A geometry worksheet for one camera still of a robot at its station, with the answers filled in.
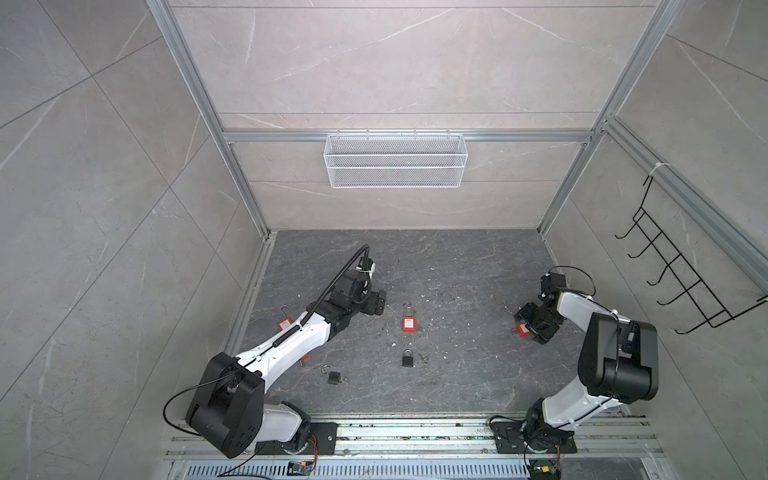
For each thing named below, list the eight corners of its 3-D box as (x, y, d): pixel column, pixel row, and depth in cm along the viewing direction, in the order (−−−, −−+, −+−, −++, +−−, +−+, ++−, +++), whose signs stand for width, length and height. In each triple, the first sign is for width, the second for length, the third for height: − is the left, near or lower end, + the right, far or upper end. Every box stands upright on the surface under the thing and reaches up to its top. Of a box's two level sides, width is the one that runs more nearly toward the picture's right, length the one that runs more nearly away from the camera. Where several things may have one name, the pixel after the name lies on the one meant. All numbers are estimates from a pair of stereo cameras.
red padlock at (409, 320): (402, 332, 94) (402, 329, 93) (401, 309, 100) (402, 306, 98) (416, 332, 94) (417, 329, 93) (415, 309, 100) (415, 306, 98)
